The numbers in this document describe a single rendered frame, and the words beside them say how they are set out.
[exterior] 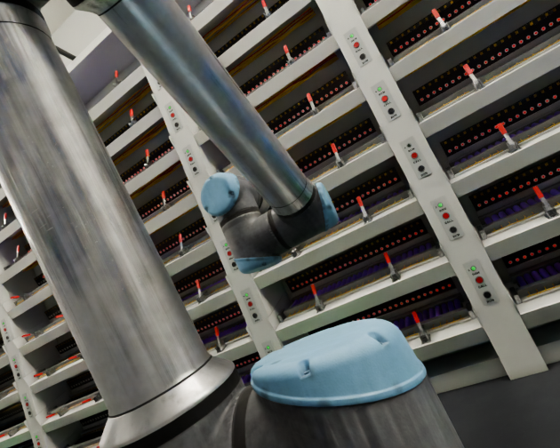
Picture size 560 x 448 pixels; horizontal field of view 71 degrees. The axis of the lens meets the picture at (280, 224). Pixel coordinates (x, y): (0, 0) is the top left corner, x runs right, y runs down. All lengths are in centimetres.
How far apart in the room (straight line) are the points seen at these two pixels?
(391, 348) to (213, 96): 40
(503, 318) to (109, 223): 104
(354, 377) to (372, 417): 3
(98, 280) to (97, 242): 4
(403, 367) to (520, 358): 91
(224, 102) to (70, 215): 27
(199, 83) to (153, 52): 7
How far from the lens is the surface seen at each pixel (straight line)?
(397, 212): 121
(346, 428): 33
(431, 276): 121
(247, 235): 78
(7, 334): 248
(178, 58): 55
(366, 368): 33
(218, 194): 80
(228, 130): 60
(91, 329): 42
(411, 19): 155
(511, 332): 123
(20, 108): 47
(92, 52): 202
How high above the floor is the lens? 44
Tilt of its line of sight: 10 degrees up
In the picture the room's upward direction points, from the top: 24 degrees counter-clockwise
